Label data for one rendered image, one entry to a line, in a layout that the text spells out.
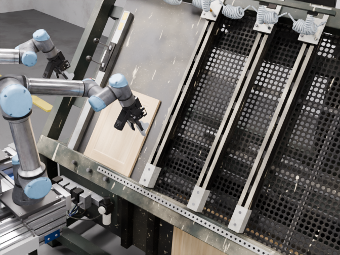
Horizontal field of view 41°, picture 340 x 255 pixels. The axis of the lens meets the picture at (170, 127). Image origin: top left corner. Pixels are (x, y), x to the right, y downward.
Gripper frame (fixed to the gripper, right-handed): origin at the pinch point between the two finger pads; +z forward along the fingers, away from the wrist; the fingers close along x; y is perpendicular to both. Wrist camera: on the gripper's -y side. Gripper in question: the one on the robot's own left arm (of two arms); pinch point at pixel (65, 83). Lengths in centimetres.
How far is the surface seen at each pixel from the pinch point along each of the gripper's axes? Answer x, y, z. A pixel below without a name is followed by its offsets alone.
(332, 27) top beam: -118, 91, -9
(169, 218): -84, -16, 51
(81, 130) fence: -0.7, -6.9, 35.2
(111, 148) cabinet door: -26.4, -4.7, 39.7
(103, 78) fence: 2.4, 24.4, 17.7
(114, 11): 27, 64, 0
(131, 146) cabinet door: -39, 2, 37
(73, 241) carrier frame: -4, -56, 103
